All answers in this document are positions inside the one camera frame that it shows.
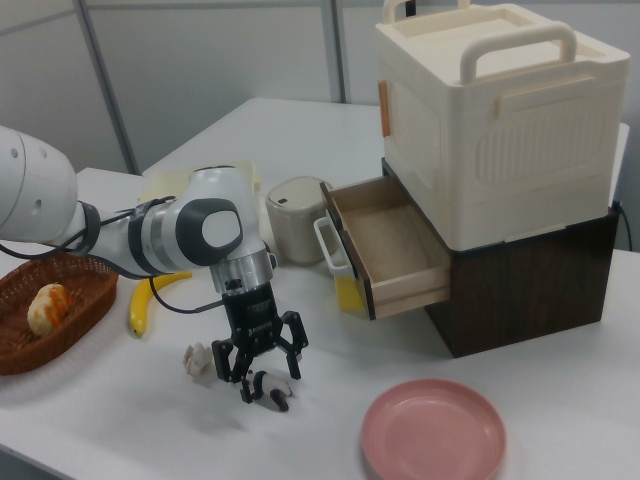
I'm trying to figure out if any brown wicker basket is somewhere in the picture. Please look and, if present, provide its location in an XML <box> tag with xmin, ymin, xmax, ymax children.
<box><xmin>0</xmin><ymin>251</ymin><xmax>122</xmax><ymax>377</ymax></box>

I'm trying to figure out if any pink plate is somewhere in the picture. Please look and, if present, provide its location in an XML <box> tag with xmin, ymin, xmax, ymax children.
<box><xmin>360</xmin><ymin>377</ymin><xmax>508</xmax><ymax>480</ymax></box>

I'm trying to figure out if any dark wood cabinet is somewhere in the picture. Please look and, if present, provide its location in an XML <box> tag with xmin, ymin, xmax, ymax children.
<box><xmin>381</xmin><ymin>156</ymin><xmax>622</xmax><ymax>359</ymax></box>

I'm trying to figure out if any yellow cube block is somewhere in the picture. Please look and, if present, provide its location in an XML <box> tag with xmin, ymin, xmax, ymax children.
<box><xmin>333</xmin><ymin>273</ymin><xmax>369</xmax><ymax>316</ymax></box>

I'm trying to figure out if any open wooden drawer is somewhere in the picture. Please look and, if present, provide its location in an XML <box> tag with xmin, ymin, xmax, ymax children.
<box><xmin>319</xmin><ymin>173</ymin><xmax>452</xmax><ymax>322</ymax></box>

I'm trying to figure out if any panda toy figure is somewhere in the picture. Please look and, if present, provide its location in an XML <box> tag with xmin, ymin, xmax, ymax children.
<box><xmin>243</xmin><ymin>369</ymin><xmax>296</xmax><ymax>413</ymax></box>

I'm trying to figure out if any yellow toy banana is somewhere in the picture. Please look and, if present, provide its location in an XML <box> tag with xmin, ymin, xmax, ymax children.
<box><xmin>127</xmin><ymin>270</ymin><xmax>194</xmax><ymax>340</ymax></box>

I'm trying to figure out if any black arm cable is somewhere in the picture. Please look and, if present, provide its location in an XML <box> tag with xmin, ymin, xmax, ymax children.
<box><xmin>0</xmin><ymin>195</ymin><xmax>227</xmax><ymax>315</ymax></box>

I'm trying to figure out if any cream plastic bin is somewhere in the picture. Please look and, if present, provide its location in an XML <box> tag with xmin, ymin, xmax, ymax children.
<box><xmin>140</xmin><ymin>159</ymin><xmax>265</xmax><ymax>204</ymax></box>

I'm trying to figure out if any black cable behind cabinet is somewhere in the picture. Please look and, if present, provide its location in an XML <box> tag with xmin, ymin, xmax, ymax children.
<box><xmin>615</xmin><ymin>198</ymin><xmax>634</xmax><ymax>252</ymax></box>

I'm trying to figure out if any crumpled paper ball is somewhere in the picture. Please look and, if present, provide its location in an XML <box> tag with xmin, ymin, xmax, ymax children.
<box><xmin>182</xmin><ymin>341</ymin><xmax>224</xmax><ymax>387</ymax></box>

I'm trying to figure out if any small cream lidded trash can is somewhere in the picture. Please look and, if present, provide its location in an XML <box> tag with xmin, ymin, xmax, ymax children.
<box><xmin>264</xmin><ymin>175</ymin><xmax>332</xmax><ymax>265</ymax></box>

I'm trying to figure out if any cream plastic storage box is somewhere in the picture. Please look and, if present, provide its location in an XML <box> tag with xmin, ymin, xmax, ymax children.
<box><xmin>374</xmin><ymin>0</ymin><xmax>631</xmax><ymax>252</ymax></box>

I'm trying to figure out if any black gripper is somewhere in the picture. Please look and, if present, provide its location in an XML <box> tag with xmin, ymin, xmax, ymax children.
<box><xmin>210</xmin><ymin>281</ymin><xmax>310</xmax><ymax>406</ymax></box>

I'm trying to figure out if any toy bread loaf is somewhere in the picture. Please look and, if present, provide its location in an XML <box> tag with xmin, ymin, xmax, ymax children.
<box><xmin>26</xmin><ymin>282</ymin><xmax>73</xmax><ymax>336</ymax></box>

